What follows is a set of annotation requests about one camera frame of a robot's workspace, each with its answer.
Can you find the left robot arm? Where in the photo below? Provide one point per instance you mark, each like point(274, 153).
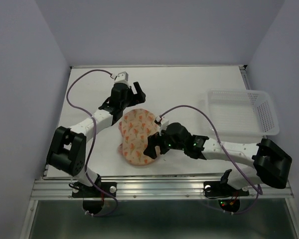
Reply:
point(71, 147)

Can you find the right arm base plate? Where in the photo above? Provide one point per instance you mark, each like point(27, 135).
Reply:
point(215, 189)

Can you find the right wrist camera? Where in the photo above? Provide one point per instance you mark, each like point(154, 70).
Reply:
point(162, 122)

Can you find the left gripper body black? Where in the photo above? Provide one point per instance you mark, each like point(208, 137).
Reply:
point(131, 100)

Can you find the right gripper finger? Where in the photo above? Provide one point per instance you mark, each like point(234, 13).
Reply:
point(152, 151)
point(155, 140)

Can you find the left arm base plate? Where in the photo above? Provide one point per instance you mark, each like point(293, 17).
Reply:
point(82, 191)

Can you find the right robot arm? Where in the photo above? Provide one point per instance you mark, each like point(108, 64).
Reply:
point(254, 163)

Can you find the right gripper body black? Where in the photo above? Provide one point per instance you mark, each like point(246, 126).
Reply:
point(168, 144)

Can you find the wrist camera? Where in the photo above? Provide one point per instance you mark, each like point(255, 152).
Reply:
point(121, 77)
point(162, 122)

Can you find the aluminium front rail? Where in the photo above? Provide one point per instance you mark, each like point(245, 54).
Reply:
point(130, 188)

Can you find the white plastic basket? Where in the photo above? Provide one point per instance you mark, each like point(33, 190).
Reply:
point(242, 112)

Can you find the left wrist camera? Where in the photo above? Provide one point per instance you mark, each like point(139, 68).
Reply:
point(121, 77)

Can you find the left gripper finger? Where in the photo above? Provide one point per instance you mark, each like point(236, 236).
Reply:
point(138, 88)
point(140, 97)

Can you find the peach floral mesh laundry bag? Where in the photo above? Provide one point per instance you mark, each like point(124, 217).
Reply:
point(135, 127)

